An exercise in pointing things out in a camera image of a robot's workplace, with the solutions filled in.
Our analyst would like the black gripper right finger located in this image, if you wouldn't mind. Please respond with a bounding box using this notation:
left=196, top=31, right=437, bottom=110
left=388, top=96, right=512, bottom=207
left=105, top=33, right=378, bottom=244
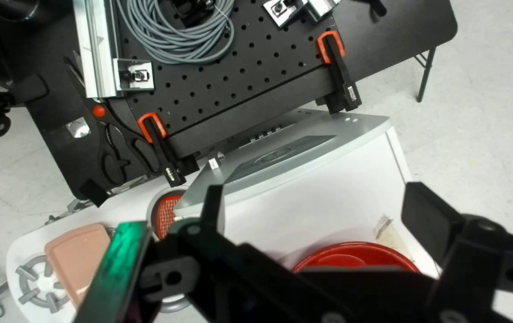
left=403, top=182, right=513, bottom=323

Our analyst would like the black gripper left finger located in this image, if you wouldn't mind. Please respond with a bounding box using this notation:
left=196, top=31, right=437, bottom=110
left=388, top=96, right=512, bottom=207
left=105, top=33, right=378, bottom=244
left=76, top=185, right=236, bottom=323

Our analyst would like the red plastic bowl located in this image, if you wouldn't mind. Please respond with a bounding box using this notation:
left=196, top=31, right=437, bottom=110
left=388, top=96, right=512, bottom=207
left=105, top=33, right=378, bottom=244
left=291, top=241, right=422, bottom=277

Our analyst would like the pink plastic tray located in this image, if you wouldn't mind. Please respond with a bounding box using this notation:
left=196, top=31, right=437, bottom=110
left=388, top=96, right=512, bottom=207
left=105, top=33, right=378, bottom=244
left=46, top=223, right=116, bottom=311

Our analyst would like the beige tape patch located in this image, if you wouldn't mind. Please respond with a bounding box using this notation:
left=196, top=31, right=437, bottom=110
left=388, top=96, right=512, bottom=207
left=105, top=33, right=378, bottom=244
left=372, top=214, right=415, bottom=255

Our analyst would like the small black foam block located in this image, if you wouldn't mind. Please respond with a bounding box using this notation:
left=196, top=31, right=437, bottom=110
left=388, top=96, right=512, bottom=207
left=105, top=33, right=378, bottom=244
left=80, top=178, right=114, bottom=207

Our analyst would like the grey toy stove burner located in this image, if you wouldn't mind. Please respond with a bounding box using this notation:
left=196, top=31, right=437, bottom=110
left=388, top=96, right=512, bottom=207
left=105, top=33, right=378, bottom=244
left=15, top=253, right=71, bottom=314

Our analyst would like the white toy kitchen counter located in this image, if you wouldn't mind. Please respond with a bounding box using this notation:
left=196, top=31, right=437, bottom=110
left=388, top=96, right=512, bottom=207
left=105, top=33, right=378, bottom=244
left=4, top=178, right=236, bottom=323

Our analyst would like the white toy kitchen cabinet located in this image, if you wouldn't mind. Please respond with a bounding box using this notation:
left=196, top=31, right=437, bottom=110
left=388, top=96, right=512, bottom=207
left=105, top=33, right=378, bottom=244
left=175, top=108, right=451, bottom=284

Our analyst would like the black foam tool tray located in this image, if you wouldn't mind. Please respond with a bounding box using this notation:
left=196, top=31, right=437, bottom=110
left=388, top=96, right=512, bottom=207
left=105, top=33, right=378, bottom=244
left=26, top=88, right=169, bottom=203

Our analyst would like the small silver square piece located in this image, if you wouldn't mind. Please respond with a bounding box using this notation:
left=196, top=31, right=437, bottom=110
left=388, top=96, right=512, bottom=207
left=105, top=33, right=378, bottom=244
left=67, top=117, right=92, bottom=140

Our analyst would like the black scissors red pivot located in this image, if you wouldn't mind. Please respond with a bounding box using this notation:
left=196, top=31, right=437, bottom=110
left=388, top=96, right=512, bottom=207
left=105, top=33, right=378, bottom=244
left=91, top=105, right=159, bottom=185

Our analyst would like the black work table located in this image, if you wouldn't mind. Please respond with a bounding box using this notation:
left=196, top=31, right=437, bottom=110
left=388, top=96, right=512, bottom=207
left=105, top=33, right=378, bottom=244
left=26, top=0, right=460, bottom=201

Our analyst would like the aluminium extrusion bar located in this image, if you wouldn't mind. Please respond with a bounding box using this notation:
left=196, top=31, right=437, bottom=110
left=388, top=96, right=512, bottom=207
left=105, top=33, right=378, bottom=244
left=74, top=0, right=121, bottom=101

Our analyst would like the black clamp orange handle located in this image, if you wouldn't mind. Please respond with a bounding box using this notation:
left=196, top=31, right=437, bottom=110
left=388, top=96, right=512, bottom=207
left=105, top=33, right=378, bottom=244
left=317, top=29, right=365, bottom=115
left=137, top=112, right=189, bottom=187

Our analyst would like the small silver corner bracket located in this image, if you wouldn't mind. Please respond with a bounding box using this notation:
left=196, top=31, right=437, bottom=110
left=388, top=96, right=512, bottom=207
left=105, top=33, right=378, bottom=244
left=116, top=58, right=157, bottom=94

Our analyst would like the grey coiled cable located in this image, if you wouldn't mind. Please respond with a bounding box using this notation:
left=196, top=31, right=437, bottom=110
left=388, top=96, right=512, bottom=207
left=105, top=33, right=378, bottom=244
left=116, top=0, right=238, bottom=67

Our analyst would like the silver metal mounting bracket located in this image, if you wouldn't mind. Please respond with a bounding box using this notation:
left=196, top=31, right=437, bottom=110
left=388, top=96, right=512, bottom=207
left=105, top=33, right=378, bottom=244
left=263, top=0, right=340, bottom=29

